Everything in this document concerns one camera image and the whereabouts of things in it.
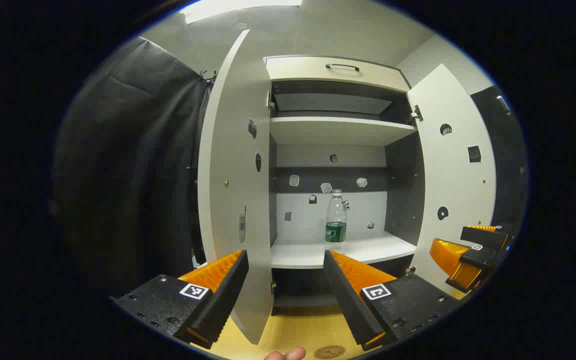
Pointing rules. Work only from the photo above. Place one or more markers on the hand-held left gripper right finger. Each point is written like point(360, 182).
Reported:
point(350, 305)

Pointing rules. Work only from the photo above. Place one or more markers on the ceiling light panel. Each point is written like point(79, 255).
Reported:
point(238, 7)

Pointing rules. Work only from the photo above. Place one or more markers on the white and grey cabinet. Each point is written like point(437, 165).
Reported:
point(403, 190)

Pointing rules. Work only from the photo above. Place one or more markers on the round brown coaster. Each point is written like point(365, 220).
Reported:
point(329, 352)

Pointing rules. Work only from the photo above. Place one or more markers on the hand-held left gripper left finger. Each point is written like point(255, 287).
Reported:
point(218, 305)

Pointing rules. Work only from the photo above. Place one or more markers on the clear plastic bottle green label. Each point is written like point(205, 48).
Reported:
point(336, 220)

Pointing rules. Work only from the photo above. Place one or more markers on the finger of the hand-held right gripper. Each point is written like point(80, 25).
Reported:
point(473, 265)
point(485, 237)

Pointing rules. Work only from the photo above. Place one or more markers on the black backdrop cloth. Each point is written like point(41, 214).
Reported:
point(128, 175)

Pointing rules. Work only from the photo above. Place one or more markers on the white cabinet door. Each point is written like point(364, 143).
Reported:
point(448, 175)
point(233, 150)

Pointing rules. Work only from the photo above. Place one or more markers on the white cabinet shelf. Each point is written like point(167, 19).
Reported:
point(338, 131)

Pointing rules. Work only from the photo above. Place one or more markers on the white cabinet drawer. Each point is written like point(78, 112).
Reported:
point(308, 69)

